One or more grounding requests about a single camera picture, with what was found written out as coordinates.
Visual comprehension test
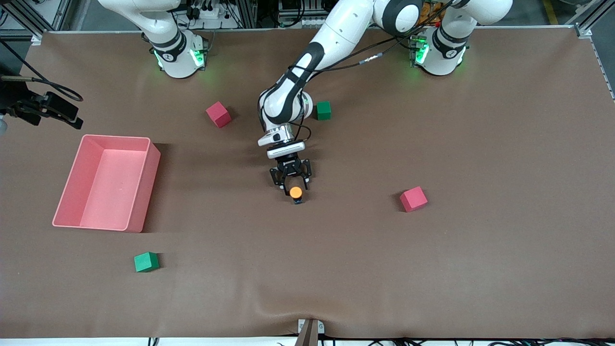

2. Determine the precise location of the brown table mat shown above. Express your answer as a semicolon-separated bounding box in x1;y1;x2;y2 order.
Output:
0;26;615;339

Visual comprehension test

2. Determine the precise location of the pink foam cube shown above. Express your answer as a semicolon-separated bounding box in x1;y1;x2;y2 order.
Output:
206;101;232;128
399;186;429;213

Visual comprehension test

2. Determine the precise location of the pink plastic bin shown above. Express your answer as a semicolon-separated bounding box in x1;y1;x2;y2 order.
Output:
52;134;161;234

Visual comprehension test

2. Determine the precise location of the aluminium equipment rack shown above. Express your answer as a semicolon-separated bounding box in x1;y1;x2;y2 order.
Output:
235;0;337;28

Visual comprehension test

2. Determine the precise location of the white power strip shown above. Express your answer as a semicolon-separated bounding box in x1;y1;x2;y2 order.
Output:
190;4;227;21

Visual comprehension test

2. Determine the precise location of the orange parts heap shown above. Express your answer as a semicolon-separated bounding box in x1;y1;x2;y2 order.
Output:
418;0;445;28

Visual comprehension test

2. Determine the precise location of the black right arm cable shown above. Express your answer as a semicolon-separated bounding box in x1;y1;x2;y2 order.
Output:
0;41;83;102

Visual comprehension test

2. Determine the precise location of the aluminium frame post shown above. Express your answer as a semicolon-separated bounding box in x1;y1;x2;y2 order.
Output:
572;0;615;39
0;0;73;45

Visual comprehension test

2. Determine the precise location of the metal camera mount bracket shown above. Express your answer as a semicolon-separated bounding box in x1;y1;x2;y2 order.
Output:
297;318;325;346

